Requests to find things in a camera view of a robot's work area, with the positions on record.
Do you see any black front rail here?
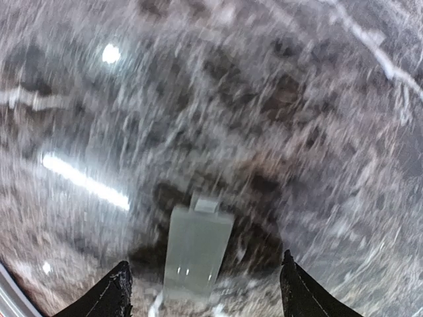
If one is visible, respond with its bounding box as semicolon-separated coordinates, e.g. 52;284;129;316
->
0;264;42;317

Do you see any grey battery cover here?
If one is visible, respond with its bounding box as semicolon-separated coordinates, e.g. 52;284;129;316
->
163;194;234;301

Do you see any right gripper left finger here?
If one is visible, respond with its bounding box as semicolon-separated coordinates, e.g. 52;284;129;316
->
54;261;133;317

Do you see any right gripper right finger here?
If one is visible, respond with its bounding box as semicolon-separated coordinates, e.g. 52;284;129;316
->
280;250;362;317

